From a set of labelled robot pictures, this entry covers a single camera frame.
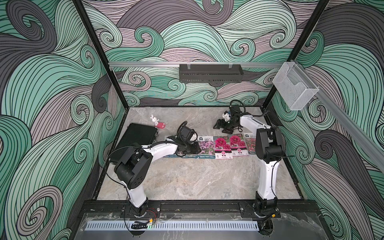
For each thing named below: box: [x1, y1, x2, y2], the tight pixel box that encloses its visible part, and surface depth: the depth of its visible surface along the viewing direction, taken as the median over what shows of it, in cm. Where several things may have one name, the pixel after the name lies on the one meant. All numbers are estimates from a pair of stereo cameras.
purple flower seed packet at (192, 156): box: [174, 154, 206, 159], surface depth 94 cm
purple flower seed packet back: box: [197, 136, 216, 155], surface depth 100 cm
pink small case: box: [156, 122, 166, 129], surface depth 109 cm
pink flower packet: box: [229, 133, 249, 157], surface depth 100 cm
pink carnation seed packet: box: [213, 136, 233, 160], surface depth 97 cm
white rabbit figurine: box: [150, 114, 160, 126], surface depth 106 cm
